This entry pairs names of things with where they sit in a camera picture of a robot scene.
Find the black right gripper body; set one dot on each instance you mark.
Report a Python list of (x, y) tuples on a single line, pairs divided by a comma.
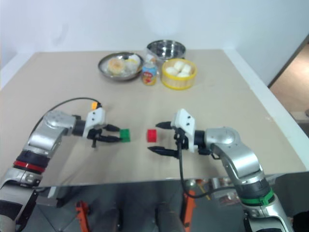
[(182, 141)]

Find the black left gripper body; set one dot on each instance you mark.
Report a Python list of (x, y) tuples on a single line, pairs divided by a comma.
[(94, 133)]

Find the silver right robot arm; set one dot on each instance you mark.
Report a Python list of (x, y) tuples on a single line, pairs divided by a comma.
[(241, 159)]

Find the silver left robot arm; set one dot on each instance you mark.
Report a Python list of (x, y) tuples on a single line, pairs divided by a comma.
[(46, 140)]

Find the green cube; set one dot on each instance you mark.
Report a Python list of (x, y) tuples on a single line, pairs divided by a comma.
[(125, 135)]

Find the red cube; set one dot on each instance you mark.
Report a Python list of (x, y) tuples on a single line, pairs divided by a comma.
[(151, 135)]

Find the yellow round steamer basket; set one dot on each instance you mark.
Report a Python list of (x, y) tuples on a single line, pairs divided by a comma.
[(178, 82)]

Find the small drink bottle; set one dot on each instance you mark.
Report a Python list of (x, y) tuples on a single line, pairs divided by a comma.
[(149, 75)]

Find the white steamed bun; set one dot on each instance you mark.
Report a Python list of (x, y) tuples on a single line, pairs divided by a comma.
[(187, 68), (182, 74), (171, 71), (179, 66)]

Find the shallow steel plate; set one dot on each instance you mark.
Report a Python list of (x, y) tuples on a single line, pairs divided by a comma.
[(106, 71)]

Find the round browned flatbread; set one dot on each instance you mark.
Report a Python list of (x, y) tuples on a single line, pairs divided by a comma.
[(116, 65)]

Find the orange clamp under table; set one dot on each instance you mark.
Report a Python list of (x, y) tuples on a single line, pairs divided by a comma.
[(83, 215), (188, 210)]

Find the white wrapped bun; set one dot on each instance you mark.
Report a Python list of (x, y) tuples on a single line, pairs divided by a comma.
[(131, 65)]

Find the steel pot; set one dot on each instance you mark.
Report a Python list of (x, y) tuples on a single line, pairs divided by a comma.
[(166, 49)]

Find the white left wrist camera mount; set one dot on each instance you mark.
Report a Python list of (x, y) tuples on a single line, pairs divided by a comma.
[(95, 118)]

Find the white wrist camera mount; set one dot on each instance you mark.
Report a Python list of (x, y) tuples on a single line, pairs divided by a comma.
[(95, 118), (186, 123)]

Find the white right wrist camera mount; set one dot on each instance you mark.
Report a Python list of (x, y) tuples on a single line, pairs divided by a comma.
[(186, 123)]

